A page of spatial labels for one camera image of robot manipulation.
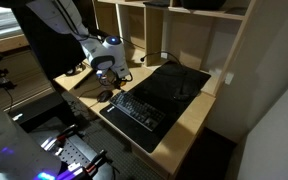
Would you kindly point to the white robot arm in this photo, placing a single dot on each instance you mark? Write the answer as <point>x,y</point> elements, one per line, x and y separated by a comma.
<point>64,18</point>

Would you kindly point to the black desk mat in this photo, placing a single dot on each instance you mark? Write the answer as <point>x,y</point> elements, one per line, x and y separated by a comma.
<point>157,90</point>

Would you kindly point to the grey mechanical keyboard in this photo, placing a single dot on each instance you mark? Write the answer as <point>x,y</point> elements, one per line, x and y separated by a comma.
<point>138,110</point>

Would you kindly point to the black red computer mouse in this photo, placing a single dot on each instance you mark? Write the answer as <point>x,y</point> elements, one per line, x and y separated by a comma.
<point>104,96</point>

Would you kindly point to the wooden shelf unit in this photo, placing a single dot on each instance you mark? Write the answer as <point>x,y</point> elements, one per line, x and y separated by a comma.
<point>205,40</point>

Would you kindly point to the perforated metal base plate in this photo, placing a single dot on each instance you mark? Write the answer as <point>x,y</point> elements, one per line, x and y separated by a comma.
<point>80,161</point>

